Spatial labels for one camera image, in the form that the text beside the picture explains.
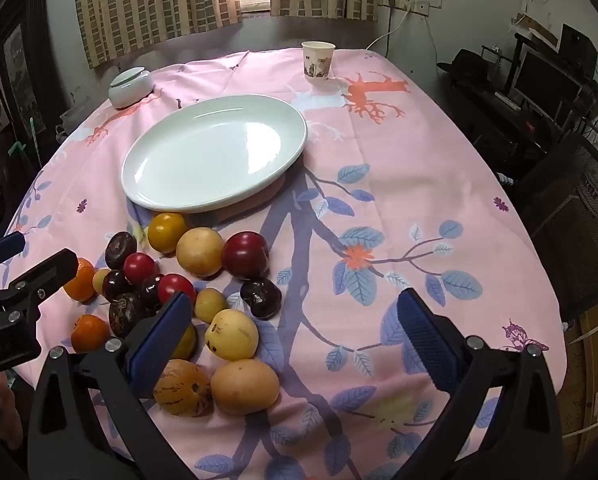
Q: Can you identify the red cherry tomato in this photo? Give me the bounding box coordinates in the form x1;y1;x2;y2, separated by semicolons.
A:
123;252;157;285
158;273;197;306

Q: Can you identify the black speaker box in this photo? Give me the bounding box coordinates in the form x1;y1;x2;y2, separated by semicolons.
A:
559;23;597;78

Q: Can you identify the printed paper cup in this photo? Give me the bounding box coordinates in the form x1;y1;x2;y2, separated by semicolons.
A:
301;41;336;82

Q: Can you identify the clear plastic jug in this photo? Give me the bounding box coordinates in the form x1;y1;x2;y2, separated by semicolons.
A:
59;97;97;131

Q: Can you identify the white power cable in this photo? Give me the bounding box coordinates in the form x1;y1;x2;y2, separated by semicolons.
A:
364;7;412;53

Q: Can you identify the green handled tool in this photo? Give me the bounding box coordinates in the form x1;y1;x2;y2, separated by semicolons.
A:
9;117;42;161

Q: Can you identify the large red plum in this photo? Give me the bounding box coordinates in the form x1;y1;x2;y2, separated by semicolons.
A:
221;231;271;281

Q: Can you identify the pink printed tablecloth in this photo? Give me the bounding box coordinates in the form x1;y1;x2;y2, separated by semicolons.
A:
0;47;567;480

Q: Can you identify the pale yellow pear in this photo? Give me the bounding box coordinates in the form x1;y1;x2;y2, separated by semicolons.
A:
204;309;260;361

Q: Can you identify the black hat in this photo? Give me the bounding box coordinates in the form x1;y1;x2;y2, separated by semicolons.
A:
436;49;500;81

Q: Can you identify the dark brown water chestnut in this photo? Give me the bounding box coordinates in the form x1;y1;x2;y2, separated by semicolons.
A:
108;293;147;338
104;231;138;270

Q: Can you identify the computer monitor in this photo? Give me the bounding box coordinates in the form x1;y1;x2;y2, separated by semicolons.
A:
509;47;585;121

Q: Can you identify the white oval plate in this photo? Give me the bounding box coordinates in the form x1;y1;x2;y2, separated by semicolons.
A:
121;95;308;214

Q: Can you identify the white wall socket strip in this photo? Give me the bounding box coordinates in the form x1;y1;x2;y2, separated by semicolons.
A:
381;0;430;16

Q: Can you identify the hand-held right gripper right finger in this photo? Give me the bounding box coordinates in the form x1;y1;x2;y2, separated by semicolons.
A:
379;287;565;480

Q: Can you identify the black desk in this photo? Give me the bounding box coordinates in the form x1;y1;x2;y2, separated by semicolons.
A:
449;80;580;181

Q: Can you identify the round tan pear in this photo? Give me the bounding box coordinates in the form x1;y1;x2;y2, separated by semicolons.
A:
175;227;226;278

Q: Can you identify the yellow tomato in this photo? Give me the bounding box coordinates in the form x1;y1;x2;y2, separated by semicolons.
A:
147;212;189;254
171;322;197;361

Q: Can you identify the large dark red cherry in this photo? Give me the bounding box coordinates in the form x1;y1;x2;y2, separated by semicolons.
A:
240;278;283;320

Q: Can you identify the striped pepino melon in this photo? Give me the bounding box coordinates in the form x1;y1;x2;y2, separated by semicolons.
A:
153;359;214;417

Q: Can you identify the white lidded ceramic jar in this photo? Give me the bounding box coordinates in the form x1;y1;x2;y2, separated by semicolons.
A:
108;67;154;109

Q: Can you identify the black mesh chair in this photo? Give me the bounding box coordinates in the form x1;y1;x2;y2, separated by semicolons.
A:
519;135;598;321

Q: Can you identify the orange mandarin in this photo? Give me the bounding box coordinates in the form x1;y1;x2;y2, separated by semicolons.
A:
62;257;98;303
70;314;110;353

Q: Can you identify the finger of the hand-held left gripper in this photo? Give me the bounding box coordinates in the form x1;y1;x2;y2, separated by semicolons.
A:
0;249;80;311
0;232;27;273

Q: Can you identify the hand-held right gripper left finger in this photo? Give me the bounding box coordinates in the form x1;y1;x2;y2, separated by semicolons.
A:
27;291;200;480

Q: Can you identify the framed wall picture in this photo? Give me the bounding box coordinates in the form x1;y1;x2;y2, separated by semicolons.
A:
0;10;50;161

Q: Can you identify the oval tan pear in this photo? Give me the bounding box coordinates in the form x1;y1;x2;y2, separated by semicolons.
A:
210;358;281;416

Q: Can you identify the wide checked curtain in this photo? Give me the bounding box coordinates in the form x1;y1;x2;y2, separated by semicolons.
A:
73;0;242;68

